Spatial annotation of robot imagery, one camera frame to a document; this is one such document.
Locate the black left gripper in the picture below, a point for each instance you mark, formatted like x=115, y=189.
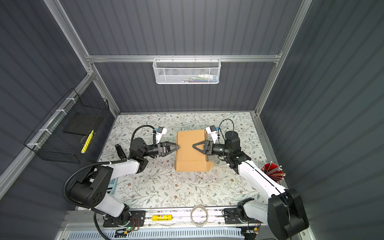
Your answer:
x=175, y=148

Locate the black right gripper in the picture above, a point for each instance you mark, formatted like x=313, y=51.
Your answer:
x=203, y=151

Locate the brown cardboard paper box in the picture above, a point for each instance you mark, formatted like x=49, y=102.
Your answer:
x=189, y=159

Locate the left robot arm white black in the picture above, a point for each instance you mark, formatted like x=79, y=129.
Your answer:
x=87, y=187

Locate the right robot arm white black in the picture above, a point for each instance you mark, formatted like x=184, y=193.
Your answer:
x=284, y=211

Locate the black marker on table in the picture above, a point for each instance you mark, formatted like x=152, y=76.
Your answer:
x=120, y=152

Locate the items in white basket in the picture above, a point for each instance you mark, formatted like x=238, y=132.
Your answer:
x=205, y=78

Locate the red pencil cup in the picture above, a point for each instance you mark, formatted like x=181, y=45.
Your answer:
x=273, y=171

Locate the clear tape roll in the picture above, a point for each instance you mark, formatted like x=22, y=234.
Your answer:
x=199, y=216

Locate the yellow ruler in basket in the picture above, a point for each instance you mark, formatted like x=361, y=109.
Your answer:
x=88, y=141

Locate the black flat pad in basket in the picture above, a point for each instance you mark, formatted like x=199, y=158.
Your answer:
x=82, y=124

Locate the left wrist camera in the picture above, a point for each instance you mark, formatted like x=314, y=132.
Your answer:
x=160, y=132

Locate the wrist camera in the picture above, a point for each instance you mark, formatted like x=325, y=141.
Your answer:
x=160, y=132
x=213, y=132

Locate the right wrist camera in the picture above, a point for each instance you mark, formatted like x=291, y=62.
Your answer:
x=213, y=132

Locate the white wire mesh basket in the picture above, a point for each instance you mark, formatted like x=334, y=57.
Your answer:
x=167, y=72

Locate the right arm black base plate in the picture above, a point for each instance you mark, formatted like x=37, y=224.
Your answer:
x=234, y=216

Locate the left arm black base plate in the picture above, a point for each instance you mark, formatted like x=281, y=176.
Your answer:
x=126, y=219

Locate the black wire mesh basket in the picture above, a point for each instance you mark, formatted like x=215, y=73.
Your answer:
x=67, y=135

